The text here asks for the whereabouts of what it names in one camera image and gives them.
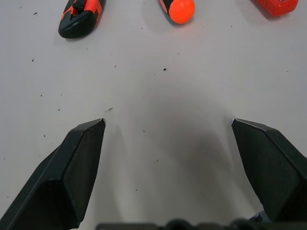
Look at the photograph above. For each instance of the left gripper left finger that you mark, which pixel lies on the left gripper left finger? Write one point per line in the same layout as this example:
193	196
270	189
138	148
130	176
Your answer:
60	182

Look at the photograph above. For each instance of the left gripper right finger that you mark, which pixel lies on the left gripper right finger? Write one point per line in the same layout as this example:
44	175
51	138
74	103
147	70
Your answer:
273	167

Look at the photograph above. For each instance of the orange black utility knife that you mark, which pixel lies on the orange black utility knife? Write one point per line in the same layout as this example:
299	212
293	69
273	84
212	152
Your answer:
76	26

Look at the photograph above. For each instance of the orange black pliers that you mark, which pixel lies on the orange black pliers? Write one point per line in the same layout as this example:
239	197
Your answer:
273	7

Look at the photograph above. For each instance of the orange black screwdriver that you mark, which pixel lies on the orange black screwdriver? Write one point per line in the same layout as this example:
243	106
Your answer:
181	12

